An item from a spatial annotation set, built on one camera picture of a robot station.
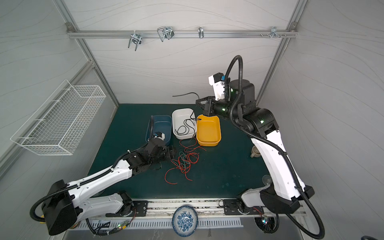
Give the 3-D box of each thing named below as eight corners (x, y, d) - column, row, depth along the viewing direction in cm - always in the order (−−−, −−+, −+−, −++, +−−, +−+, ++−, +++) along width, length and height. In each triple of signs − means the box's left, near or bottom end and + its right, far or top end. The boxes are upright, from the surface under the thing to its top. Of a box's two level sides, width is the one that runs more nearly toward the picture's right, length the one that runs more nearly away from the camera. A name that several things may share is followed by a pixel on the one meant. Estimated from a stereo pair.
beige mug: (250, 158, 93) (253, 154, 89) (248, 149, 97) (250, 146, 93) (257, 158, 93) (260, 154, 89) (255, 149, 97) (257, 146, 93)
